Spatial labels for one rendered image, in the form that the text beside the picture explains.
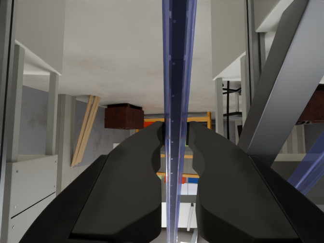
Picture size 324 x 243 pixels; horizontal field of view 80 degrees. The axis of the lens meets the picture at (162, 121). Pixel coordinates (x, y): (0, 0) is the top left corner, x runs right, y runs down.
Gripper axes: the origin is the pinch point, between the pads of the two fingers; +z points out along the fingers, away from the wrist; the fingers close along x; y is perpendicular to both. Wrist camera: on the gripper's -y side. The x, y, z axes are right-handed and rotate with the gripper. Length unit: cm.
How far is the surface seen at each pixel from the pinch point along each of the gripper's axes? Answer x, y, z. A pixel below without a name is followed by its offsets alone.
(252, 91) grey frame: 24, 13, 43
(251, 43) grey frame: 24, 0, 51
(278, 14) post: 8.9, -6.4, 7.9
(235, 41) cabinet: 25, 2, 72
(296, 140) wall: 553, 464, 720
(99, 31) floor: -61, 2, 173
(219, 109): 24, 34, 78
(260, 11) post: 8.0, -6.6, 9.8
